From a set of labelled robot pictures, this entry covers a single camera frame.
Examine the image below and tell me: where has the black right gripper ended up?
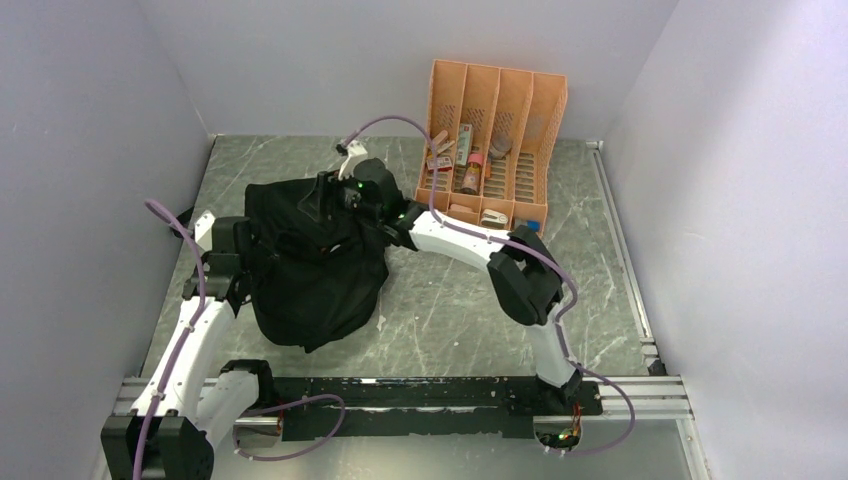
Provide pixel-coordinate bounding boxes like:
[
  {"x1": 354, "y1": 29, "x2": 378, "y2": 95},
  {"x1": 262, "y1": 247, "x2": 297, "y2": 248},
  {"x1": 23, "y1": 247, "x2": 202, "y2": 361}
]
[{"x1": 296, "y1": 166, "x2": 382, "y2": 224}]

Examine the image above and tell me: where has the black student backpack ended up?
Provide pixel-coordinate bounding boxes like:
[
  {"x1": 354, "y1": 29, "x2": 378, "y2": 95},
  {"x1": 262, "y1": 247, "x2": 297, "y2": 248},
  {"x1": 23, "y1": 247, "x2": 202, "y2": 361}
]
[{"x1": 241, "y1": 178, "x2": 390, "y2": 353}]

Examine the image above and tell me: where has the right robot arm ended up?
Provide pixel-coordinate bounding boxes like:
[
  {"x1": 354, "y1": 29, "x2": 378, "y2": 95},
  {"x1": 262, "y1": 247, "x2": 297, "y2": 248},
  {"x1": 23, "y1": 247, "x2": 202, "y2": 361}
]
[{"x1": 299, "y1": 157, "x2": 582, "y2": 414}]

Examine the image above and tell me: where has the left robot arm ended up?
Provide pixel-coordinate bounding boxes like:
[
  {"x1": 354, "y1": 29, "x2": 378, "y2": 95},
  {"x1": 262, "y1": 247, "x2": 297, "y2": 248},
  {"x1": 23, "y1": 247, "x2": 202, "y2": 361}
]
[{"x1": 101, "y1": 212, "x2": 279, "y2": 479}]

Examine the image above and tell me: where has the pink white small box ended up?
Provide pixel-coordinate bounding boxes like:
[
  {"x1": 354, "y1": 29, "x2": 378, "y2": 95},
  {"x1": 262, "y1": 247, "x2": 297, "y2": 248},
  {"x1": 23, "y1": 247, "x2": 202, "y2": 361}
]
[{"x1": 425, "y1": 156, "x2": 454, "y2": 173}]

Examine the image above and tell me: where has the pink eraser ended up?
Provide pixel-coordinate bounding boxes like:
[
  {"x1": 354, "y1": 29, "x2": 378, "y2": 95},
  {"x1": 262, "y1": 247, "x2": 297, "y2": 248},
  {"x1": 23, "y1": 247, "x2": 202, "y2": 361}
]
[{"x1": 432, "y1": 130, "x2": 450, "y2": 153}]

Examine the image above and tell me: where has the brown bottle pink cap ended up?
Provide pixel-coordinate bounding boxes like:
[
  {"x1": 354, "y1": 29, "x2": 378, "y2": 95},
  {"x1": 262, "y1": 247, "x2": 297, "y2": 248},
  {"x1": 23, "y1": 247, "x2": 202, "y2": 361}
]
[{"x1": 460, "y1": 153, "x2": 485, "y2": 195}]

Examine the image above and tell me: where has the green white box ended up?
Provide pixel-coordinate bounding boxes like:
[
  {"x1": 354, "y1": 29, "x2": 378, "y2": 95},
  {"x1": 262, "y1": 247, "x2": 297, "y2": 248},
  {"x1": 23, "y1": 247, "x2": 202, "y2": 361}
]
[{"x1": 455, "y1": 123, "x2": 473, "y2": 167}]

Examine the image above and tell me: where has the white stapler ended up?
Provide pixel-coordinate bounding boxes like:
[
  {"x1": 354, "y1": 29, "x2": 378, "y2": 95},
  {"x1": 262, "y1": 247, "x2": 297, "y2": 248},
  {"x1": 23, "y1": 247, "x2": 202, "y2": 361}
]
[{"x1": 480, "y1": 209, "x2": 509, "y2": 230}]

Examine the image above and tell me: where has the orange plastic desk organizer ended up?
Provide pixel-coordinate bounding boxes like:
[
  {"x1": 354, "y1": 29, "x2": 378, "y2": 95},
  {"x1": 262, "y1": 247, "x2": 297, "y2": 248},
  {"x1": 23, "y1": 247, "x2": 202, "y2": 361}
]
[{"x1": 414, "y1": 60, "x2": 568, "y2": 233}]

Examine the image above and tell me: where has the grey round jar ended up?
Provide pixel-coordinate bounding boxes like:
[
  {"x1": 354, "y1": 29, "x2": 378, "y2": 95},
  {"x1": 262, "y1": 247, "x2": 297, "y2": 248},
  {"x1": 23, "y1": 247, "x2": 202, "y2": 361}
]
[{"x1": 488, "y1": 132, "x2": 512, "y2": 160}]

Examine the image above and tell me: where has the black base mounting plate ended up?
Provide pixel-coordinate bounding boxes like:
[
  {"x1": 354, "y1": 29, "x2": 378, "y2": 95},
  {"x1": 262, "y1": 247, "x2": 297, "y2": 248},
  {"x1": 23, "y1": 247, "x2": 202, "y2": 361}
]
[{"x1": 236, "y1": 376, "x2": 603, "y2": 441}]

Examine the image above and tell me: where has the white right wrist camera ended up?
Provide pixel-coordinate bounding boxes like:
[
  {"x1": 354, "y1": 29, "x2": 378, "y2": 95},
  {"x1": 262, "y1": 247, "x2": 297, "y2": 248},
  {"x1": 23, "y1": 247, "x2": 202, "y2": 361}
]
[{"x1": 336, "y1": 140, "x2": 368, "y2": 180}]

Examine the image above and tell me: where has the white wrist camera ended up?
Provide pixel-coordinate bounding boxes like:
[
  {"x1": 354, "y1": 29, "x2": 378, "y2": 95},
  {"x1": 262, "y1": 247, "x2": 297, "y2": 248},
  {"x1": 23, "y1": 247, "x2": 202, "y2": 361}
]
[
  {"x1": 336, "y1": 140, "x2": 368, "y2": 180},
  {"x1": 193, "y1": 210, "x2": 216, "y2": 252}
]

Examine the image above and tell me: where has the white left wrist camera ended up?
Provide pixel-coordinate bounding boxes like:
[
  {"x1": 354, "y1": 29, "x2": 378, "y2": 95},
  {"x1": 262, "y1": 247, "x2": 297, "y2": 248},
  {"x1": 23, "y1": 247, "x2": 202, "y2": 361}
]
[{"x1": 193, "y1": 210, "x2": 216, "y2": 252}]

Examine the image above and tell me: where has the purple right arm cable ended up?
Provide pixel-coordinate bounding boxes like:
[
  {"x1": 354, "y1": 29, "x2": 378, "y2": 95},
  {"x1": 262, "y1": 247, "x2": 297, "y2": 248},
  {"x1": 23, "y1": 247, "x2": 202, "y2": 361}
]
[{"x1": 337, "y1": 115, "x2": 637, "y2": 458}]

